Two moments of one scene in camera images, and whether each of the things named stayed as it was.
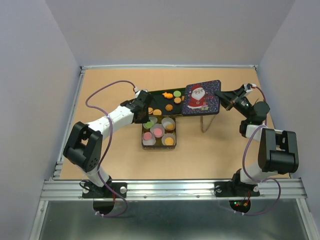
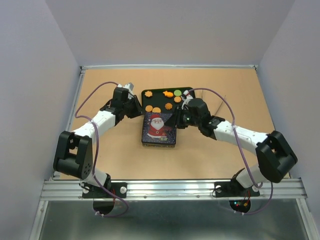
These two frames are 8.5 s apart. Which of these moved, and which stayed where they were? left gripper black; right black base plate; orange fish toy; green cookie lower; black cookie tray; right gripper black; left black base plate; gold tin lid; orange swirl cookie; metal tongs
Moved: right gripper black; gold tin lid; left gripper black; metal tongs
Stayed: right black base plate; orange swirl cookie; left black base plate; black cookie tray; orange fish toy; green cookie lower
